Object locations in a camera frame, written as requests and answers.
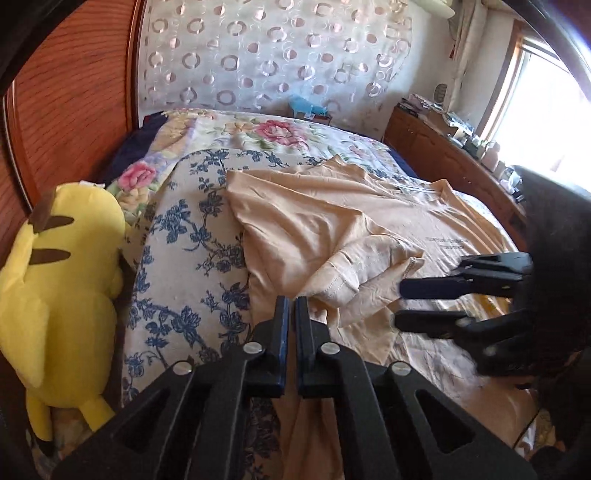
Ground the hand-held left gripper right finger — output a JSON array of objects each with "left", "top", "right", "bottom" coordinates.
[{"left": 294, "top": 295, "right": 539, "bottom": 480}]

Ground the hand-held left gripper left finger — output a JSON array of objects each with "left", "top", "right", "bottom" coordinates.
[{"left": 51, "top": 295, "right": 291, "bottom": 480}]

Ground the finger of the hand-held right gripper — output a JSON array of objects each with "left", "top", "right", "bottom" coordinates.
[
  {"left": 394, "top": 308, "right": 532, "bottom": 376},
  {"left": 399, "top": 251, "right": 534, "bottom": 299}
]

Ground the beige t-shirt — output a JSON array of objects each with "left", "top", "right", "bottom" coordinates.
[{"left": 225, "top": 154, "right": 539, "bottom": 480}]

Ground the blue floral white blanket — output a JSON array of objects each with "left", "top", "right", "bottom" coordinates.
[{"left": 121, "top": 148, "right": 296, "bottom": 480}]

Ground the wooden side cabinet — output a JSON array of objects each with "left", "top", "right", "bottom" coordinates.
[{"left": 384, "top": 106, "right": 529, "bottom": 250}]

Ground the clutter on cabinet top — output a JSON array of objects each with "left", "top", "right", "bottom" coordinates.
[{"left": 398, "top": 82, "right": 520, "bottom": 192}]

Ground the window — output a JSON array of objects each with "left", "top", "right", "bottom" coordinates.
[{"left": 478, "top": 28, "right": 591, "bottom": 185}]

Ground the pink flower quilt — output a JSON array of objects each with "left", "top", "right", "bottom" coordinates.
[{"left": 107, "top": 108, "right": 407, "bottom": 222}]

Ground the blue tissue box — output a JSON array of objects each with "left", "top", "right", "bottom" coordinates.
[{"left": 289, "top": 96, "right": 332, "bottom": 126}]

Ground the yellow plush toy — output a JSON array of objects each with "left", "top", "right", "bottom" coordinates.
[{"left": 0, "top": 182, "right": 127, "bottom": 443}]

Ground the navy bed sheet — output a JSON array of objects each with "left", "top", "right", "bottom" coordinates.
[{"left": 102, "top": 113, "right": 169, "bottom": 185}]

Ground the white curtain with circles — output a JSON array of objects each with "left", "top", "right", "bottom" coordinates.
[{"left": 135, "top": 0, "right": 414, "bottom": 121}]

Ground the wooden headboard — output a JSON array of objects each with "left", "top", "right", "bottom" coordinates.
[{"left": 2, "top": 0, "right": 148, "bottom": 217}]

